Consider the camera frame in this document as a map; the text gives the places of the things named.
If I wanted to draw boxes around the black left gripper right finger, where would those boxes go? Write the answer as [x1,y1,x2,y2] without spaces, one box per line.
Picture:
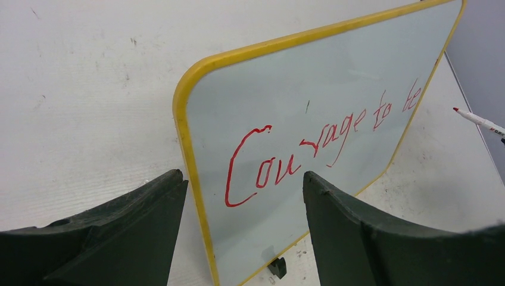
[303,171,504,285]

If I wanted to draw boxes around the yellow framed whiteboard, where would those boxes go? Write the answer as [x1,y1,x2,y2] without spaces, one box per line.
[173,1,466,285]

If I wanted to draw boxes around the black whiteboard clip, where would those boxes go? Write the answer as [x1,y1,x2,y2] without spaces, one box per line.
[267,257,287,279]

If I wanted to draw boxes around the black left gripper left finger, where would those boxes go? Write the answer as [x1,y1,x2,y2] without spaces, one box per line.
[1,169,188,285]

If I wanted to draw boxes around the red capped whiteboard marker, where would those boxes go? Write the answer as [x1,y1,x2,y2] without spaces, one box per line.
[453,107,504,139]

